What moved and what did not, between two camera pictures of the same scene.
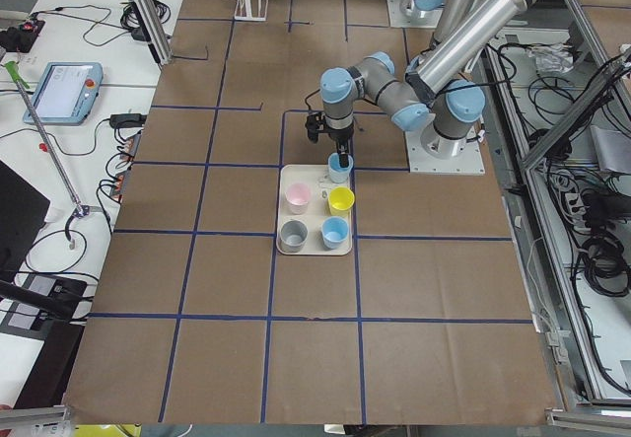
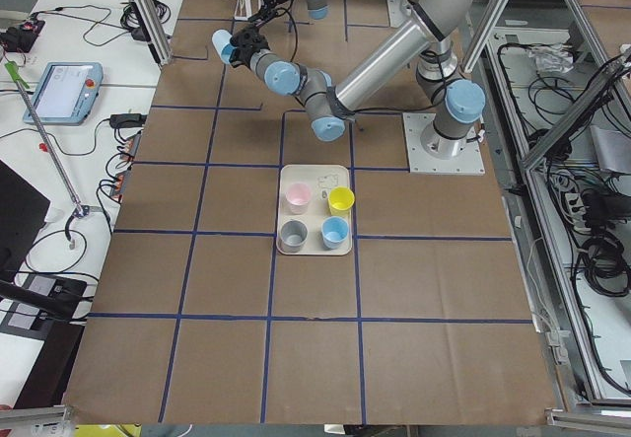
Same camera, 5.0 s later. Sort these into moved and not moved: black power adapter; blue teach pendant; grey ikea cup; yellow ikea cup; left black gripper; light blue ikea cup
Moved: left black gripper; light blue ikea cup
Not moved: grey ikea cup; black power adapter; yellow ikea cup; blue teach pendant
